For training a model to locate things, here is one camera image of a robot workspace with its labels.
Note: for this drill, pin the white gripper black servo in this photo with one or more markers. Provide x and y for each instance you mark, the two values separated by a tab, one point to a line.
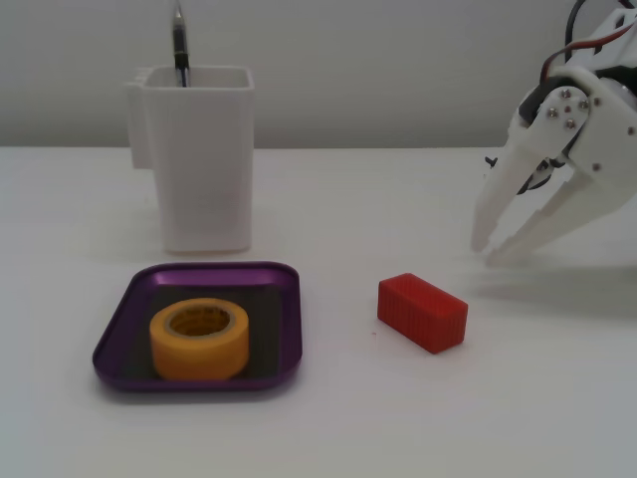
564	111

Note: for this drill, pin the red plastic block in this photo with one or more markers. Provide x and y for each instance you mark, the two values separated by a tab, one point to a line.
423	318

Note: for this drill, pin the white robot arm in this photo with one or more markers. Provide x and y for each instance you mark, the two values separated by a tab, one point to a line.
614	37

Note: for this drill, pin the purple metal tray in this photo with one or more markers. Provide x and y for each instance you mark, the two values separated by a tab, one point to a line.
288	318

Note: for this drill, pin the white plastic pen holder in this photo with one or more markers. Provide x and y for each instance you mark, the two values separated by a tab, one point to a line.
204	169

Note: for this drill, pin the yellow masking tape roll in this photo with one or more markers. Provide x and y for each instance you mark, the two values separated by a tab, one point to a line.
199	353

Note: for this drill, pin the black ballpoint pen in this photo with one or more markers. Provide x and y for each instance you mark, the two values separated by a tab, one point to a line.
180	45

